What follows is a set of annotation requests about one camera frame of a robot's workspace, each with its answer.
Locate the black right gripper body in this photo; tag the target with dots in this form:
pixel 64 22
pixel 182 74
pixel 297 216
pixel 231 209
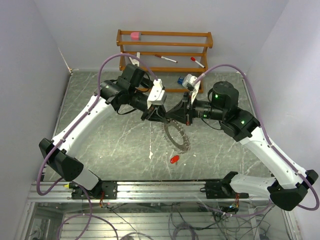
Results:
pixel 189 110

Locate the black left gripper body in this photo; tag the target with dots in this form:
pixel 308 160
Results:
pixel 149 114

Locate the round metal keyring disc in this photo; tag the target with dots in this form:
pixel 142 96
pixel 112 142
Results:
pixel 185 146

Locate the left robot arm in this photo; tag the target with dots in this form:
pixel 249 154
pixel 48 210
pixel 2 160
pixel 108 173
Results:
pixel 130 88

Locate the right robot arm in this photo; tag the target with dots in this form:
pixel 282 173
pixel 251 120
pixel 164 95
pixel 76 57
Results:
pixel 289 183

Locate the blue stapler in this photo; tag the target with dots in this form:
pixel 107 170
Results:
pixel 180 80

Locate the red key tag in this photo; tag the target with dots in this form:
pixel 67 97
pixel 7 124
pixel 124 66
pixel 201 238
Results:
pixel 174 159

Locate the red white marker pen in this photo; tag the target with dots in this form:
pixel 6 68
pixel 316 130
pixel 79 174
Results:
pixel 165 58

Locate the white plastic clamp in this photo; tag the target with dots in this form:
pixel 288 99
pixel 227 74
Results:
pixel 135 61

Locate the red capped white marker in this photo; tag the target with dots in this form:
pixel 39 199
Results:
pixel 197 62

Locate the wooden shelf rack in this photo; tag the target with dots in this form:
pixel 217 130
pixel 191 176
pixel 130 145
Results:
pixel 179 46

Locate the pink eraser block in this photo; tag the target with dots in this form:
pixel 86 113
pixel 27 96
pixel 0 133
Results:
pixel 135 36

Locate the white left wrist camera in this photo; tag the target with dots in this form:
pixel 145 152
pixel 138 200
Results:
pixel 157 95

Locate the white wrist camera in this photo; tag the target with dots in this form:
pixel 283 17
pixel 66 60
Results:
pixel 157 95
pixel 191 83

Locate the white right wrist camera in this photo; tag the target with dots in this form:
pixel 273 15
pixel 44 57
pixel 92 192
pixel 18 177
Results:
pixel 191 83

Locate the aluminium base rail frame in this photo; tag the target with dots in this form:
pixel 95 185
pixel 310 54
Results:
pixel 138 192

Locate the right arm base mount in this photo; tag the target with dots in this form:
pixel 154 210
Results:
pixel 227 187

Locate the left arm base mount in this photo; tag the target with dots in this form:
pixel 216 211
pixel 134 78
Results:
pixel 103 190

